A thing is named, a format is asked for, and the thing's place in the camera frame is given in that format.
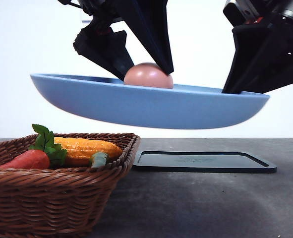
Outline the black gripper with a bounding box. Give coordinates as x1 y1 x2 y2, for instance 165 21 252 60
58 0 174 81
223 0 293 94

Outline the pink brown egg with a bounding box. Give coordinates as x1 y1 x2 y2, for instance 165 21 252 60
124 62 174 89

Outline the blue round plate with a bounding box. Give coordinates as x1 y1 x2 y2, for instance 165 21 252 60
30 74 270 129

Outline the brown wicker basket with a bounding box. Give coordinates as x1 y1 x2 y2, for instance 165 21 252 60
0 133 141 238

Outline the black rectangular tray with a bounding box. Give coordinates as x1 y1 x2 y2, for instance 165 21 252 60
132 151 277 174

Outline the yellow toy corn cob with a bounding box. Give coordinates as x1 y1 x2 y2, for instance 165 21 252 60
54 137 123 167

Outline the green toy vegetable stem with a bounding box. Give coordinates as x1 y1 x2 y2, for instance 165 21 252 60
92 152 108 168

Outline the red orange toy carrot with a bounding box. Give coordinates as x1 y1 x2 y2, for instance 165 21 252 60
0 123 67 169

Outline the white wall power socket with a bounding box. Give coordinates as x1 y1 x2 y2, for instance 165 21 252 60
81 12 93 24

